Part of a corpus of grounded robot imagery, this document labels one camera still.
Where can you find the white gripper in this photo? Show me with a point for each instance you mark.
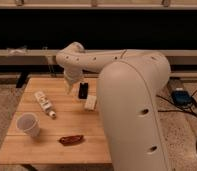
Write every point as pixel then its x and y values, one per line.
pixel 71 77

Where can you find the red pepper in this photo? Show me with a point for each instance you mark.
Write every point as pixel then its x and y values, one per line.
pixel 69 140

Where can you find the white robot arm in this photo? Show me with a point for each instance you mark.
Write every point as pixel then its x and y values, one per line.
pixel 126 88

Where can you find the white sponge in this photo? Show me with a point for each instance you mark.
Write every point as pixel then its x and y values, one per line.
pixel 90 103

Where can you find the black rectangular block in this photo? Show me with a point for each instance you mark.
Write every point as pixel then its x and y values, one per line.
pixel 83 91

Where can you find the white tube bottle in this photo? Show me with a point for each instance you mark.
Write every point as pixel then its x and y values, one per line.
pixel 45 103

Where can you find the wooden table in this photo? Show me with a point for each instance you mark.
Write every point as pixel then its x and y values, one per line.
pixel 72 119

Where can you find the translucent plastic cup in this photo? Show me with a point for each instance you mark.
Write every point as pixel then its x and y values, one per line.
pixel 28 124

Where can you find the blue device on floor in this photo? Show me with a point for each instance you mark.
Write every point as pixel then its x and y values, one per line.
pixel 181 97

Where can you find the white horizontal rail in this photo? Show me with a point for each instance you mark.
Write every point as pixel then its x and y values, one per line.
pixel 38 57

